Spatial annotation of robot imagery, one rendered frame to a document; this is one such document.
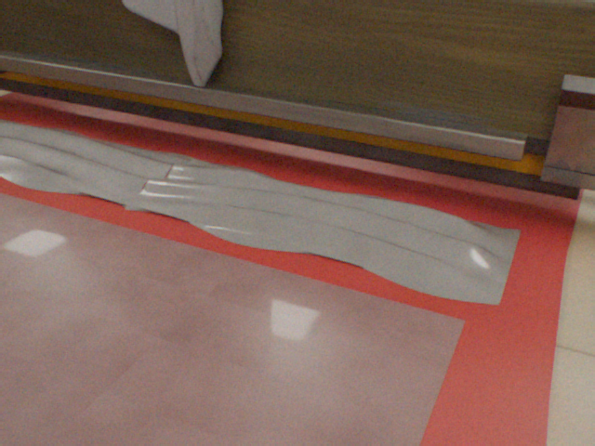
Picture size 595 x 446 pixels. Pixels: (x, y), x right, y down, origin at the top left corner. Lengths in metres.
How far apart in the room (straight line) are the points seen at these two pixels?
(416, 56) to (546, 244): 0.11
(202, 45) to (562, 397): 0.25
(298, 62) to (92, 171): 0.13
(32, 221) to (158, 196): 0.06
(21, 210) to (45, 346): 0.11
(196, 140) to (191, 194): 0.09
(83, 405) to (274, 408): 0.06
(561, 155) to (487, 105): 0.04
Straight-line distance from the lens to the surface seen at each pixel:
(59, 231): 0.30
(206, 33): 0.35
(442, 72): 0.32
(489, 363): 0.22
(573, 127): 0.31
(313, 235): 0.28
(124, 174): 0.34
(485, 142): 0.31
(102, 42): 0.42
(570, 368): 0.23
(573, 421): 0.21
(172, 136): 0.41
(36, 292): 0.26
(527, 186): 0.34
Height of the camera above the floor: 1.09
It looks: 29 degrees down
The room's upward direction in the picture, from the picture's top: 2 degrees clockwise
